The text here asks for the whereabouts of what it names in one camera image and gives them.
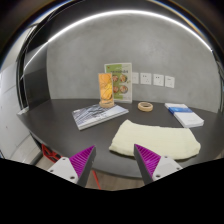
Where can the curved ceiling light strip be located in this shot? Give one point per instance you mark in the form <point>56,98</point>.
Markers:
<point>110,14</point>

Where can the white wall switch panel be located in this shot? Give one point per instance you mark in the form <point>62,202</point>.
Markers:
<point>135,78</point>

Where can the grey cover magazine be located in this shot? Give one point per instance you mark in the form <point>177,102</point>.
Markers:
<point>96,115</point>

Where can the cream knitted towel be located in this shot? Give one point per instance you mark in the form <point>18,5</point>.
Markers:
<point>160,140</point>

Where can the white booklet with blue band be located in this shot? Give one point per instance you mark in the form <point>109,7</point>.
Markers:
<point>178,108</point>

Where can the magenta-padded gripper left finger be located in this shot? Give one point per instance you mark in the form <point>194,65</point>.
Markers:
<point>75,168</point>

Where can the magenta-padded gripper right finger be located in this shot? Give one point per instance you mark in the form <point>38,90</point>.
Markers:
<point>155,166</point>

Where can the white wall socket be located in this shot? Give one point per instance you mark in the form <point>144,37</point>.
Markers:
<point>145,78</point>
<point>158,80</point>
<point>169,81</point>

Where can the thick white book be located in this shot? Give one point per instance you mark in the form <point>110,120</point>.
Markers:
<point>190,120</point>

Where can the beige tape roll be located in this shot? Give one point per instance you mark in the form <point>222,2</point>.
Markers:
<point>145,106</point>

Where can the green menu sign stand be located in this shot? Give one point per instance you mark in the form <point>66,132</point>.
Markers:
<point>124,83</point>

